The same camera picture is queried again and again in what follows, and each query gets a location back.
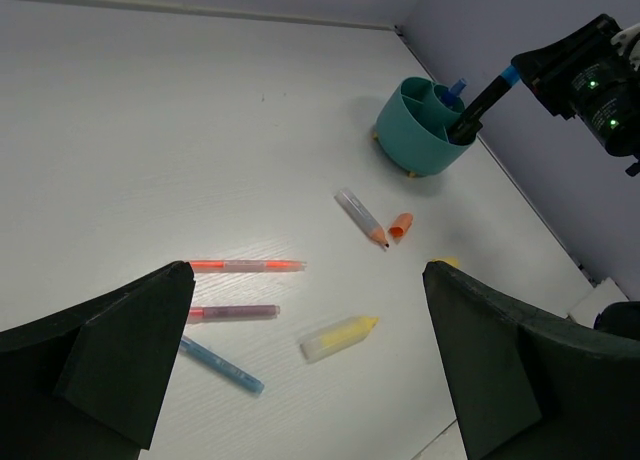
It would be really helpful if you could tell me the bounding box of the teal round pen holder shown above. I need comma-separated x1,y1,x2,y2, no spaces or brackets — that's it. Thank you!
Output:
373,77,471,177

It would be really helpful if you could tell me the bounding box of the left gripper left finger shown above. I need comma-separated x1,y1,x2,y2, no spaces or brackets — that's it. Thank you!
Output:
1,261,195,459

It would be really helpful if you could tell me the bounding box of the orange marker cap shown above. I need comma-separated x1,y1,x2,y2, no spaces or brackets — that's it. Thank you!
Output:
388,212,414,239

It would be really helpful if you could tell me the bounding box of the yellow marker cap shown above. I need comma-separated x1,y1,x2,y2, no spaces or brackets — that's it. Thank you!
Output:
432,257,460,268

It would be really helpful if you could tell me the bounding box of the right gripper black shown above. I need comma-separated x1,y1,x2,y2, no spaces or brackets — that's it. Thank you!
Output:
511,14,639,159

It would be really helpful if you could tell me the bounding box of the yellow translucent marker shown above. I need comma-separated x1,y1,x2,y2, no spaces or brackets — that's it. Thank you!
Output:
300,316,379,363

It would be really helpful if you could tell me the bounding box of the thin blue pen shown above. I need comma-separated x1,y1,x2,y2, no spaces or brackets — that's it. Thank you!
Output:
180,336,264,395

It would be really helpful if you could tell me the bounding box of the thin pink purple pen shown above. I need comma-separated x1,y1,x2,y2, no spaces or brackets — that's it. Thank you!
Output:
188,305,280,323

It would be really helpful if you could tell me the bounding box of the blue black highlighter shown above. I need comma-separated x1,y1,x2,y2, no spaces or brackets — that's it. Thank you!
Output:
447,65,520,146

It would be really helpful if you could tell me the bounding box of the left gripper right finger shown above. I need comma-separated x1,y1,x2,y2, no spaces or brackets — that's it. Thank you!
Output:
423,261,639,459

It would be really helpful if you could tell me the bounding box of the grey marker orange tip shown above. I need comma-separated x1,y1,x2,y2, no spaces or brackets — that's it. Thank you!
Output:
334,188,390,249

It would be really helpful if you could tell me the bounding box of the thin orange pen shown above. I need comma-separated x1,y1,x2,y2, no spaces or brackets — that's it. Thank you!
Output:
189,260,307,274

